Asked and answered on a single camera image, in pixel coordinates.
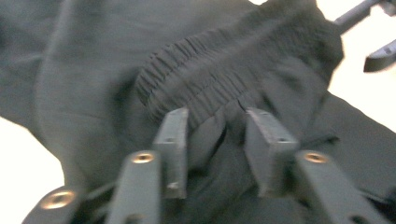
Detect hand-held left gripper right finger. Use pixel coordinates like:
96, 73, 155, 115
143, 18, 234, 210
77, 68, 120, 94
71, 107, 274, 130
244, 106, 301, 199

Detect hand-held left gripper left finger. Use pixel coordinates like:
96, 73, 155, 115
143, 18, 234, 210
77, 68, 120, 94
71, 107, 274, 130
151, 106, 190, 200

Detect dark pants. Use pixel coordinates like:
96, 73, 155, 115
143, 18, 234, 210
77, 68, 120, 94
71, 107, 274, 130
0, 0, 396, 224

